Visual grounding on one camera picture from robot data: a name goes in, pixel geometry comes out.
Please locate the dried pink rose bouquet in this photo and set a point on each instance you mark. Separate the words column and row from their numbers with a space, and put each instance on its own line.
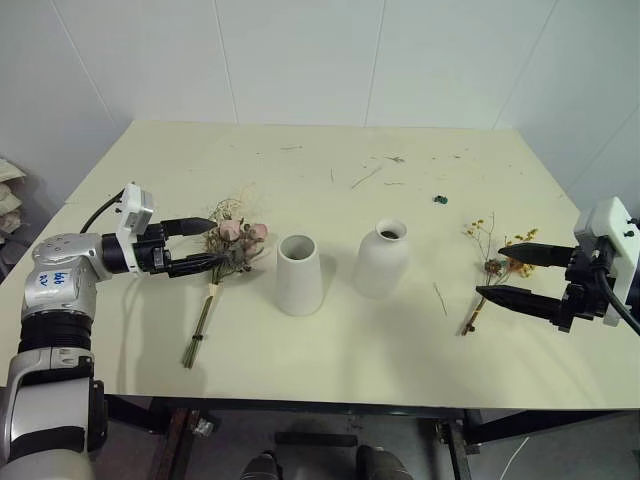
column 230, row 230

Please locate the white bottle-shaped ceramic vase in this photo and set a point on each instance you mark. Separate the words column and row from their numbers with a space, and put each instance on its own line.
column 380, row 265

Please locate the long dry twig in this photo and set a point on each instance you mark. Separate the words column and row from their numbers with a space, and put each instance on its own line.
column 366, row 178

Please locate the black bar under table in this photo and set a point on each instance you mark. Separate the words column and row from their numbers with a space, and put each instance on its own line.
column 315, row 440

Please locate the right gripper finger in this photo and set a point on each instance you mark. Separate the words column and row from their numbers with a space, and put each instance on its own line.
column 540, row 255
column 525, row 301

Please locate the white tapered ceramic vase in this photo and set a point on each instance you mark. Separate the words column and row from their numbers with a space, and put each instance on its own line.
column 299, row 280

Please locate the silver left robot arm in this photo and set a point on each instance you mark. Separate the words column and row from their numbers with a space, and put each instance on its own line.
column 55, row 280

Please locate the dried yellow flower bouquet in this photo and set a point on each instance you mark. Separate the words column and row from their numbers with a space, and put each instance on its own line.
column 492, row 265

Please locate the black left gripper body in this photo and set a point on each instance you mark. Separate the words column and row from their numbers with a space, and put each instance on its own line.
column 150, row 240

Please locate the thin pale dry stem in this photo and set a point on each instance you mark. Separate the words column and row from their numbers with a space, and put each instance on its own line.
column 440, row 298

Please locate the dark rounded robot foot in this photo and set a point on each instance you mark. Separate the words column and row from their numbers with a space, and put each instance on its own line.
column 381, row 465
column 260, row 467

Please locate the stacked beige sacks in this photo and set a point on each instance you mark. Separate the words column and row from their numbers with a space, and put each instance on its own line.
column 10, row 200

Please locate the small green debris piece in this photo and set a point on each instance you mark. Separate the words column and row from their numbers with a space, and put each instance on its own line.
column 440, row 200

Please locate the dark metal table frame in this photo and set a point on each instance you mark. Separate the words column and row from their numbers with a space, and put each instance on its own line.
column 310, row 406

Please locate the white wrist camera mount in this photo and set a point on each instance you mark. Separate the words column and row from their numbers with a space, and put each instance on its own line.
column 607, row 220
column 135, row 210

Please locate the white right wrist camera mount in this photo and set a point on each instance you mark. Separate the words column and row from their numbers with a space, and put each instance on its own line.
column 607, row 220

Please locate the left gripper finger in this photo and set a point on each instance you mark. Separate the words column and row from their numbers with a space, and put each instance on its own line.
column 187, row 226
column 197, row 263

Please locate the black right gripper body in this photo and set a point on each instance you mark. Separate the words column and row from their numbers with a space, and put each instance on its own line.
column 582, row 290

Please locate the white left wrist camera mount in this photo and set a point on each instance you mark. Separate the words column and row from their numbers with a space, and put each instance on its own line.
column 135, row 210

